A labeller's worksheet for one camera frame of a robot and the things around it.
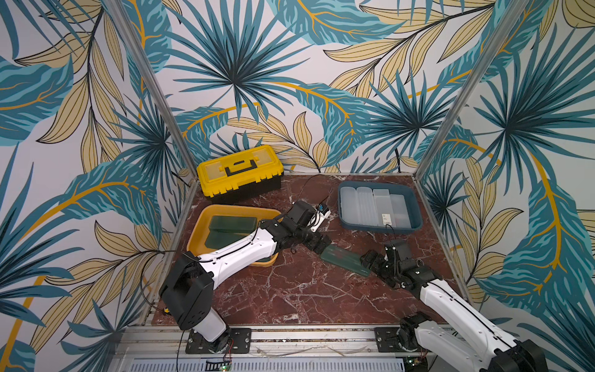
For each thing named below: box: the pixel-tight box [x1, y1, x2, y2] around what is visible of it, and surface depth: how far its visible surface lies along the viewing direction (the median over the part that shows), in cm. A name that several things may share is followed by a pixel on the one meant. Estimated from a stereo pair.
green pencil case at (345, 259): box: [320, 244, 372, 277], surface depth 92 cm
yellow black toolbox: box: [196, 144, 285, 204], surface depth 100 cm
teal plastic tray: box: [337, 180, 424, 234], surface depth 103 cm
